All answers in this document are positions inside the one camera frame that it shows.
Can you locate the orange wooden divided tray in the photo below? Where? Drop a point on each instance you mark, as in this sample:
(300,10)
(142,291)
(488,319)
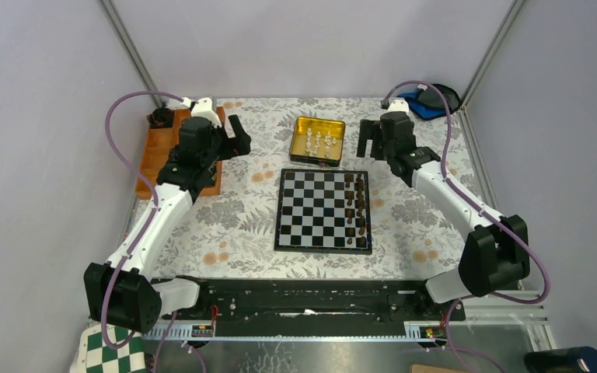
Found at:
(158,144)

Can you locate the dark rolled cloth corner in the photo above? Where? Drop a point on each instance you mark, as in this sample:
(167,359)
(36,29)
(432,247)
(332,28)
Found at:
(160,118)

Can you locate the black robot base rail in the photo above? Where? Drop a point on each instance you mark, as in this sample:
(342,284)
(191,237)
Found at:
(315,308)

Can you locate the blue black cloth bundle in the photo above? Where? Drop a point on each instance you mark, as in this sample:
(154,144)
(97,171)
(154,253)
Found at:
(426,104)

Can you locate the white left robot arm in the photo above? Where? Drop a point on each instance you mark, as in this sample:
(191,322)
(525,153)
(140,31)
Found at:
(120,291)

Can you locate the dark chess pieces row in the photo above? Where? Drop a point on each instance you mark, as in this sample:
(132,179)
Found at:
(356,227)

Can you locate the green white rolled chess mat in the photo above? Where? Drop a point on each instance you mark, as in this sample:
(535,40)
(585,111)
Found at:
(94,355)

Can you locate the gold metal tin box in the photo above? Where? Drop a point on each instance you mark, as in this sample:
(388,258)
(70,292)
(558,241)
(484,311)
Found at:
(318,142)

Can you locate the floral white table mat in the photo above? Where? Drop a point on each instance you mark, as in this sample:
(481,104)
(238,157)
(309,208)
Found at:
(232,234)

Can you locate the black white chess board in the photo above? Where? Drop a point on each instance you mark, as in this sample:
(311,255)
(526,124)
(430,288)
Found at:
(310,216)

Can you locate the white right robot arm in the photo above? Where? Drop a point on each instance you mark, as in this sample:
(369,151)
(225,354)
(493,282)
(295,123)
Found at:
(492,257)

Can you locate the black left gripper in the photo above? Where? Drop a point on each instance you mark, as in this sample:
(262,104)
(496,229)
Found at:
(239,145)

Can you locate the dark cylinder bottle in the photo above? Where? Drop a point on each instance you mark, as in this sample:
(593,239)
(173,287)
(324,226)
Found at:
(565,360)

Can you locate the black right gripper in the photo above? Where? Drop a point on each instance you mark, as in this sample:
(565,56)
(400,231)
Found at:
(367,131)

